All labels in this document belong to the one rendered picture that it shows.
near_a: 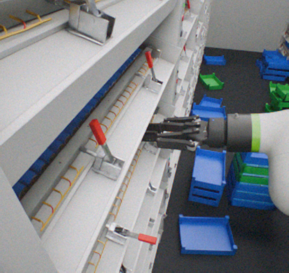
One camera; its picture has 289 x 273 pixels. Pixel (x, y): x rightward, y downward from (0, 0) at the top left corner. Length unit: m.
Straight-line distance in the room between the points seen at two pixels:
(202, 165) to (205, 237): 0.46
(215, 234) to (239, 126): 1.10
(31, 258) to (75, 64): 0.14
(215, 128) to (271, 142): 0.12
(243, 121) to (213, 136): 0.07
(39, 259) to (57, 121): 0.10
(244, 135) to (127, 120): 0.26
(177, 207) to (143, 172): 1.05
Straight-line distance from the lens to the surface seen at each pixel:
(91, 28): 0.24
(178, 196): 1.70
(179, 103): 1.27
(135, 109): 0.48
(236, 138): 0.56
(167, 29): 0.70
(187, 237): 1.54
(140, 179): 0.60
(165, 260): 1.47
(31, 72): 0.18
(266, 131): 0.57
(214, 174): 1.65
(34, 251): 0.19
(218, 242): 1.57
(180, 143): 0.56
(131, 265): 0.71
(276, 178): 0.54
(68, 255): 0.30
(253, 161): 1.44
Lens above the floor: 1.35
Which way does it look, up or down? 38 degrees down
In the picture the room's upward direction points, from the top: straight up
